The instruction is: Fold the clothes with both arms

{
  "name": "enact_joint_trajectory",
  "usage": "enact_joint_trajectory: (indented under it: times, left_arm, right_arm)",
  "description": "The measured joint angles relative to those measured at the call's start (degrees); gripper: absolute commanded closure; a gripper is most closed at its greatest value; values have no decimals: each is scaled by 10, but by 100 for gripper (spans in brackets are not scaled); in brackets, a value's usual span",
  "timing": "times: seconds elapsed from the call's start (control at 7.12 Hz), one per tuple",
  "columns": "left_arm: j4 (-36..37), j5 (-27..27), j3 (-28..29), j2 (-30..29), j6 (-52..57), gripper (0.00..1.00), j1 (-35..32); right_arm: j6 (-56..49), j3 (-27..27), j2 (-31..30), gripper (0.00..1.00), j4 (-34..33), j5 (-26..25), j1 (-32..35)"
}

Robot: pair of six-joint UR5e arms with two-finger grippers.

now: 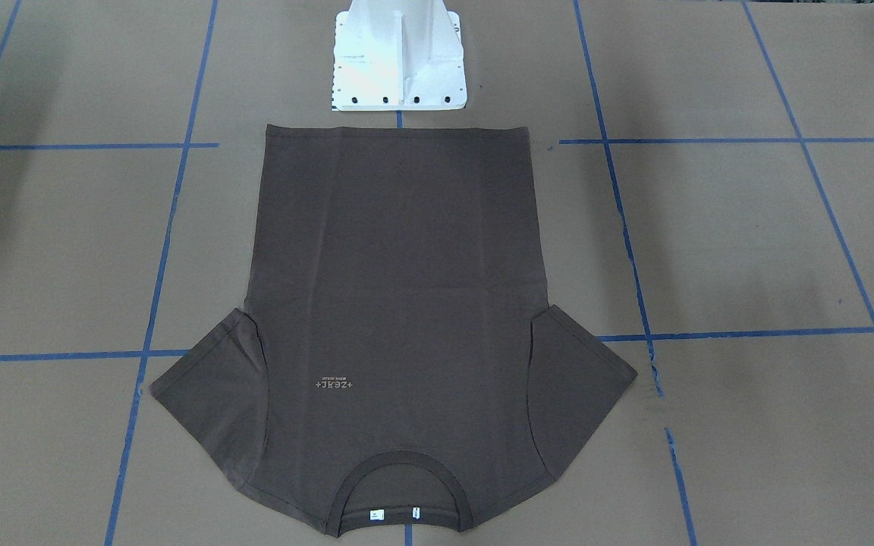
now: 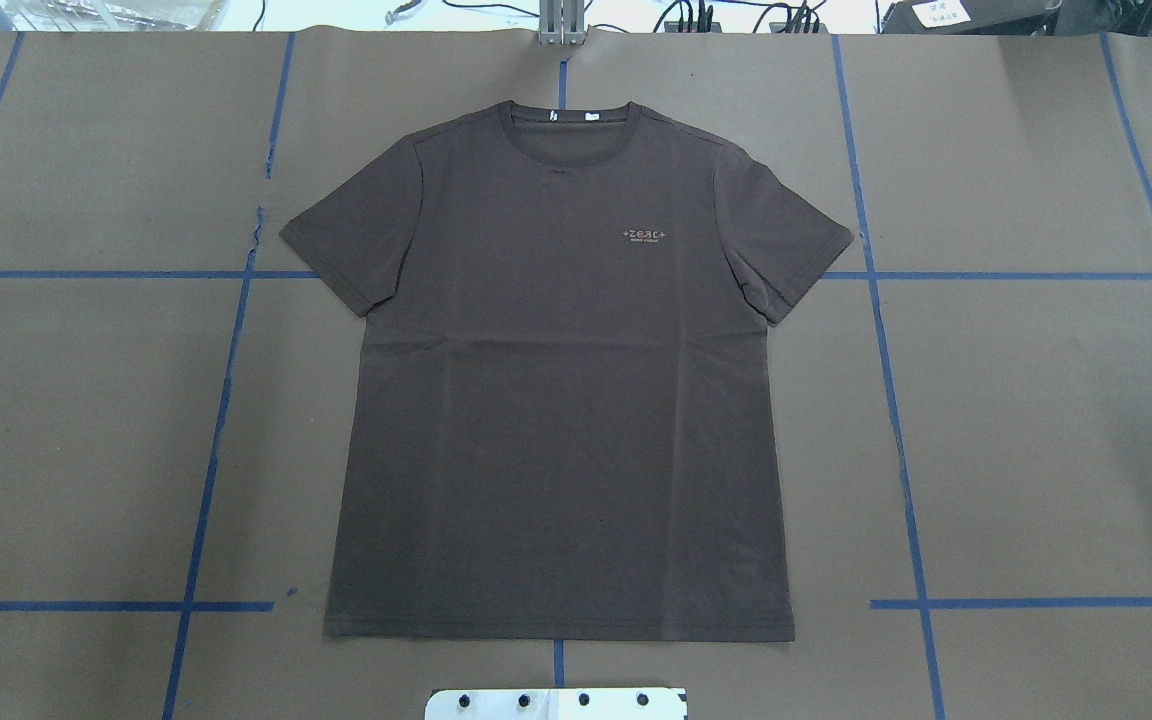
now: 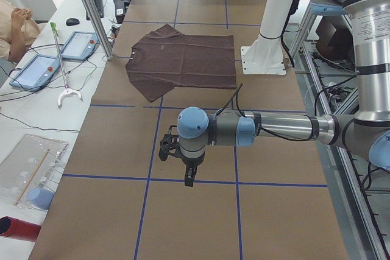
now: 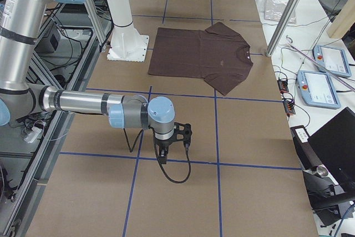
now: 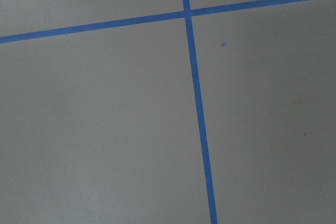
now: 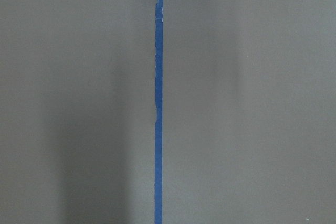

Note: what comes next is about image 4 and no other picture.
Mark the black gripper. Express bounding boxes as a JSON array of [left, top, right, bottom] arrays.
[[154, 137, 175, 164]]

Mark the brown t-shirt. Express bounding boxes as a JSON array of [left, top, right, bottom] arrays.
[[148, 22, 253, 95]]

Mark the small orange circuit board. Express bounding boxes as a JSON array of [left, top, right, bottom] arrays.
[[277, 79, 289, 93]]

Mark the black box with label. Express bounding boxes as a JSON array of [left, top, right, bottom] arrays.
[[290, 125, 323, 169]]

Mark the lower teach pendant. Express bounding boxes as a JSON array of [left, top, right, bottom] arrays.
[[297, 70, 341, 109]]

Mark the teach pendant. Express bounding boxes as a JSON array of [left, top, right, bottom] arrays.
[[313, 45, 352, 78], [297, 70, 341, 109]]

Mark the upper teach pendant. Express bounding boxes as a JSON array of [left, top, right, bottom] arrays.
[[313, 45, 352, 78]]

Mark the black camera cable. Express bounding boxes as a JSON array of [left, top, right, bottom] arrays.
[[123, 127, 191, 184]]

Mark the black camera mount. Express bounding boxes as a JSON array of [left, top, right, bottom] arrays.
[[172, 122, 192, 145]]

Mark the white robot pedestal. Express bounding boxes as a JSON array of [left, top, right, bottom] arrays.
[[107, 0, 149, 62]]

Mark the aluminium frame post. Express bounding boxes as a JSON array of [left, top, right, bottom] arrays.
[[266, 0, 300, 57]]

